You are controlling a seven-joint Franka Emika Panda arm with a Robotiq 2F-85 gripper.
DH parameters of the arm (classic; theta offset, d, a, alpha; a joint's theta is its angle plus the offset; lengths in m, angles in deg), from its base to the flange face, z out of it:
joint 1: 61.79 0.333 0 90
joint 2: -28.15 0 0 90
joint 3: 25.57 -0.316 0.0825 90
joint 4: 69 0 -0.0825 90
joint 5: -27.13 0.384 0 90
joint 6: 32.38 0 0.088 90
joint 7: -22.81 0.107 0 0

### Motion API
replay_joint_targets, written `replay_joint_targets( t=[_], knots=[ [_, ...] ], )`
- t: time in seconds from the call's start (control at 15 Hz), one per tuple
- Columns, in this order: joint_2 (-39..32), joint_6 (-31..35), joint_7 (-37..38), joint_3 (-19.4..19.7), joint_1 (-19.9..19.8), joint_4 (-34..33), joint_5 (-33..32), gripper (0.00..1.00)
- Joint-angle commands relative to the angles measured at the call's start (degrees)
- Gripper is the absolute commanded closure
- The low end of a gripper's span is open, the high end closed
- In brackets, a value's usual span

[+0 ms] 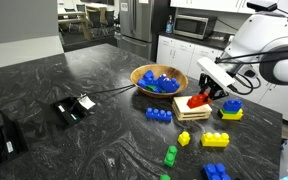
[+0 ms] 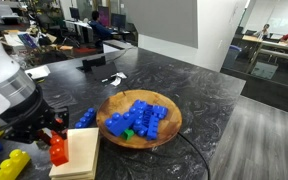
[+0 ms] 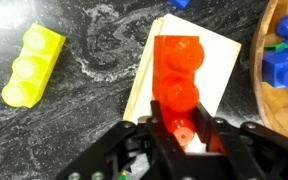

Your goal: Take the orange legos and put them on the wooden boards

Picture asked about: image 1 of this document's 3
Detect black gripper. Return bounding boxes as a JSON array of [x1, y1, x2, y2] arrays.
[[198, 72, 230, 102]]

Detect orange four-stud lego brick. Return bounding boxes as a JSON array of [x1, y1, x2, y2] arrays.
[[186, 92, 214, 110]]

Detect stacked wooden boards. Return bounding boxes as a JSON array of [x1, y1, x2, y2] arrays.
[[171, 95, 213, 122]]

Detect green middle lego of stack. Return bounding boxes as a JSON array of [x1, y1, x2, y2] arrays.
[[220, 107, 242, 115]]

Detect blue top lego of stack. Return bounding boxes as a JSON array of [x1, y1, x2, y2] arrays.
[[222, 98, 244, 113]]

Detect yellow base lego of stack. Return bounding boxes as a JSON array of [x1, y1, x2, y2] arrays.
[[217, 109, 245, 121]]

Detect large blue lego brick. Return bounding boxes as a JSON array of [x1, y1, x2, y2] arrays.
[[157, 73, 181, 94]]

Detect yellow three-stud lego brick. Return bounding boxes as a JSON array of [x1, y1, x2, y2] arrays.
[[200, 131, 231, 148]]

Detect white lower kitchen cabinets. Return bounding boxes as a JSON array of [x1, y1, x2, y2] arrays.
[[155, 34, 288, 127]]

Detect white kitchen cabinets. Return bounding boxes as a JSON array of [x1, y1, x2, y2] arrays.
[[169, 0, 288, 18], [155, 34, 288, 127]]

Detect black kitchen countertop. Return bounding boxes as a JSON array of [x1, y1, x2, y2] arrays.
[[158, 30, 238, 52]]

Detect small yellow one-stud lego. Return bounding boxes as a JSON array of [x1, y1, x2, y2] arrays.
[[177, 130, 192, 147]]

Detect blue four-stud lego brick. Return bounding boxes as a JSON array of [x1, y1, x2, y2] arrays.
[[145, 107, 174, 123]]

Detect wooden bowl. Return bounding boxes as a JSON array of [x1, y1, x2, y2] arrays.
[[129, 63, 189, 99]]

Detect green lego under blue bricks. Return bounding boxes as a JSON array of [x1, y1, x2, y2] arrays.
[[145, 84, 162, 93]]

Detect small blue lego brick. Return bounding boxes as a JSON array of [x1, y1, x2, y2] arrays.
[[136, 69, 158, 90]]

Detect silver microwave oven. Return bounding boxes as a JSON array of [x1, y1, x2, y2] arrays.
[[172, 14, 218, 41]]

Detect green two-stud lego brick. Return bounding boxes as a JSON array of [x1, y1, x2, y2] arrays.
[[163, 145, 179, 168]]

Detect blue double-row lego brick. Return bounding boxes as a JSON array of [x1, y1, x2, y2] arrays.
[[200, 162, 232, 180]]

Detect blue soap bottle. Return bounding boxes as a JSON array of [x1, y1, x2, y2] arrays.
[[165, 14, 175, 35]]

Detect white upper kitchen cabinets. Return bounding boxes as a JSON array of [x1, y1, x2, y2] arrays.
[[169, 0, 288, 18]]

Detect stainless steel refrigerator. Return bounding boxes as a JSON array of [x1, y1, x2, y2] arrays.
[[118, 0, 172, 62]]

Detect white paper tag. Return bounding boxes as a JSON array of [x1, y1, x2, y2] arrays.
[[78, 94, 97, 111]]

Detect dark office chair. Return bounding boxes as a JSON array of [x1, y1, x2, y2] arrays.
[[85, 7, 117, 38]]

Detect black table outlet box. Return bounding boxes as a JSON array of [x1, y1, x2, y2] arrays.
[[50, 95, 97, 130], [0, 109, 30, 173]]

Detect wooden dining table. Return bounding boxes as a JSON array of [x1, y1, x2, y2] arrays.
[[57, 11, 92, 42]]

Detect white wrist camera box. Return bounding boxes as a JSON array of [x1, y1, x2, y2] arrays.
[[196, 56, 236, 90]]

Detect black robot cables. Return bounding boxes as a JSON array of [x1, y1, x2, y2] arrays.
[[213, 47, 288, 92]]

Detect black cable on table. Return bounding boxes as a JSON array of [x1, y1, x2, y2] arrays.
[[104, 85, 138, 101], [83, 83, 137, 98]]

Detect black camera on stand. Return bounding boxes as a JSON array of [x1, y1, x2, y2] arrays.
[[246, 0, 279, 14]]

